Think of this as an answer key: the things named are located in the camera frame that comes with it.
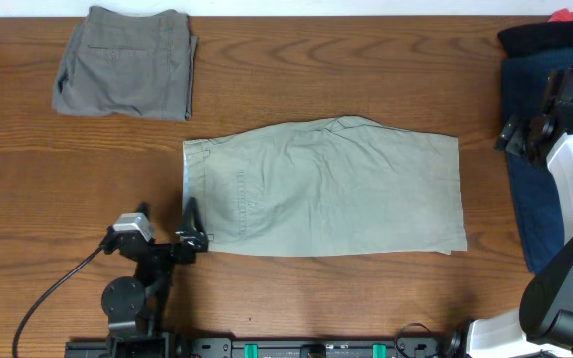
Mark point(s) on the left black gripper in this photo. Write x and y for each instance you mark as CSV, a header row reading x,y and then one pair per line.
x,y
168,249

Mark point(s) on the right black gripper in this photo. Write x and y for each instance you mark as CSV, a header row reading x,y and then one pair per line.
x,y
518,137

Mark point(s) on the beige khaki shorts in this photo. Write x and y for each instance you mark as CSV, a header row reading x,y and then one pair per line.
x,y
330,187

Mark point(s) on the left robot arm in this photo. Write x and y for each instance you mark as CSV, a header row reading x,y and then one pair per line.
x,y
135,304

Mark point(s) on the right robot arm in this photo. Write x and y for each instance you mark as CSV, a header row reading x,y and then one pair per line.
x,y
543,323

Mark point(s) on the navy blue garment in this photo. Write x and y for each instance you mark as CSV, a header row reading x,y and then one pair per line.
x,y
536,202

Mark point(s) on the black folded garment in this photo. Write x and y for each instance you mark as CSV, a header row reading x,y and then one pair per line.
x,y
530,39

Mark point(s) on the folded grey shorts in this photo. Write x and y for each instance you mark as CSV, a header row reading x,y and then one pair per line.
x,y
140,66

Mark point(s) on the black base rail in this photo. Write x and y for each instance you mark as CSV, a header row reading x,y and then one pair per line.
x,y
413,341

